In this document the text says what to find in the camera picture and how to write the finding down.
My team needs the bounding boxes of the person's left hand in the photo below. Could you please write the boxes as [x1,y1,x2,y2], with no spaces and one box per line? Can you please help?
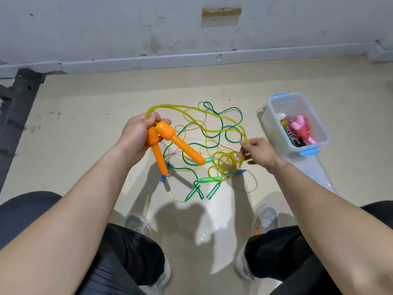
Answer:
[117,112,173,168]

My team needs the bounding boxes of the person's right hand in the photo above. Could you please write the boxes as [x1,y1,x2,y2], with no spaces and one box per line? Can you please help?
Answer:
[239,137,285,175]

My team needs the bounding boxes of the pink skipping rope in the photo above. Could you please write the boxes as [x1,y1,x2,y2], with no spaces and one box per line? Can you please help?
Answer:
[285,114,318,147]

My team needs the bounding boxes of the orange handled yellow skipping rope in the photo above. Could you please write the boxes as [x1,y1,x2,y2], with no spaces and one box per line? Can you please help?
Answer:
[145,104,250,183]

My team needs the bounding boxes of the clear storage box blue latches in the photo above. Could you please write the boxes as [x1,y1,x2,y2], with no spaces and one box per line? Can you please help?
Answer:
[261,92,331,158]

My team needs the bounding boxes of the pile of colourful jump ropes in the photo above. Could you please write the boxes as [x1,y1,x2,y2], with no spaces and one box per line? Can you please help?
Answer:
[160,101,259,203]

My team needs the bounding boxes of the person's right forearm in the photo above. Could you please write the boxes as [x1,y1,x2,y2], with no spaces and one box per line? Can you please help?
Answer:
[270,158,393,295]

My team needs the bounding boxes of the person's left forearm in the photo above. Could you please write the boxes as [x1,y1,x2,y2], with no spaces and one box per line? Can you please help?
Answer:
[0,147,139,295]

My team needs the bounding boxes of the clear plastic box lid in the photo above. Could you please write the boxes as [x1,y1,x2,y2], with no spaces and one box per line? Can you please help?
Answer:
[295,153,338,195]

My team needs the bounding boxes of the grey right shoe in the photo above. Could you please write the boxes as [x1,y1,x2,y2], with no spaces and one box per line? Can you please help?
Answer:
[235,204,281,281]

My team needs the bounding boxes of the grey shoe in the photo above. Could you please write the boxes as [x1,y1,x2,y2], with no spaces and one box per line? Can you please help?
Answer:
[235,204,281,281]
[124,213,173,290]

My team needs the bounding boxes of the grey left shoe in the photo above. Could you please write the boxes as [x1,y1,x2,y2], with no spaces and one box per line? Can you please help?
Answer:
[124,213,173,290]

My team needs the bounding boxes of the black shorts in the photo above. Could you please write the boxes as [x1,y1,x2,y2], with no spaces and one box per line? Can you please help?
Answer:
[0,191,393,295]

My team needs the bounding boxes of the black metal rack frame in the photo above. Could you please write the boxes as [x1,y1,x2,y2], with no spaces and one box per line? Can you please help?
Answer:
[0,68,45,193]

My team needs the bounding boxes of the small wooden wall block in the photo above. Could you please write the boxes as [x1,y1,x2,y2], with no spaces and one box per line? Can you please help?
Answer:
[201,7,243,18]

